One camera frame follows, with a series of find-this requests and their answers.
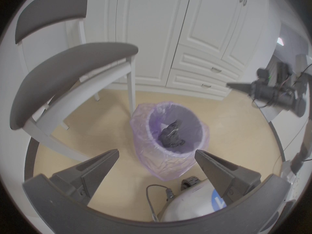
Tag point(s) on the white wardrobe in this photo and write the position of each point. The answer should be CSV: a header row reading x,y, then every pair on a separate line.
x,y
151,33

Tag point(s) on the white ceiling light panel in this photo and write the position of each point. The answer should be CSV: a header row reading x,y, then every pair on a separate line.
x,y
281,41

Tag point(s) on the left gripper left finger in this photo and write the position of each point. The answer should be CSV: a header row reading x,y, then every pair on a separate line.
x,y
97,174

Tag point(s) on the white chair dark grey seat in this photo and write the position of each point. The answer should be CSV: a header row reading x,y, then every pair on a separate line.
x,y
61,69

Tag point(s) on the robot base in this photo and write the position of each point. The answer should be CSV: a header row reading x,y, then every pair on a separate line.
x,y
190,203

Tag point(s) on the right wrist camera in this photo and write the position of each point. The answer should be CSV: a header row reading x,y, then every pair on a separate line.
x,y
262,74

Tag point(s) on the black plastic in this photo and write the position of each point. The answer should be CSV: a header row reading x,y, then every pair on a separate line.
x,y
170,139

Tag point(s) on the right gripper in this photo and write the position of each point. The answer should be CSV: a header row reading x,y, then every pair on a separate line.
x,y
265,92

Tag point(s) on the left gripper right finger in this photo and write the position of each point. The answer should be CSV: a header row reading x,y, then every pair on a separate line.
x,y
219,177

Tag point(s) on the purple plastic bag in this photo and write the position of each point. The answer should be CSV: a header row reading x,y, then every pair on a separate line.
x,y
156,164

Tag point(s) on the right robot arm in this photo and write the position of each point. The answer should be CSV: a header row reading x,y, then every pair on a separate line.
x,y
296,106

